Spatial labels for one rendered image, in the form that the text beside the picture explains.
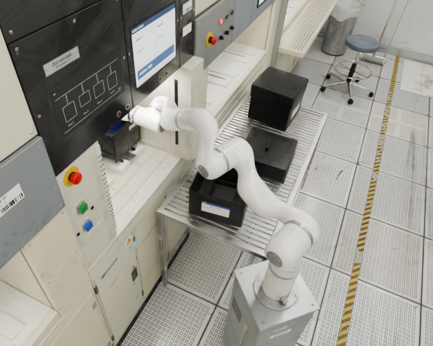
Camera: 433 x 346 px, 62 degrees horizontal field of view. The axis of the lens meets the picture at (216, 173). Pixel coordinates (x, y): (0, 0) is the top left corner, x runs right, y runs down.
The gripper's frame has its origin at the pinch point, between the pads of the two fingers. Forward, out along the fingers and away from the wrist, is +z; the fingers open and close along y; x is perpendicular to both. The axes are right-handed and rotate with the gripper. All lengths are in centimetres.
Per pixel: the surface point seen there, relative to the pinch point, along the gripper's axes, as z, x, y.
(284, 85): -58, -18, 94
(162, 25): -31, 43, 2
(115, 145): -10.3, -14.9, -8.9
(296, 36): -32, -35, 208
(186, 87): -32.9, 11.0, 16.8
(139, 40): -32, 43, -13
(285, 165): -81, -33, 42
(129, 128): -10.0, -12.6, 2.2
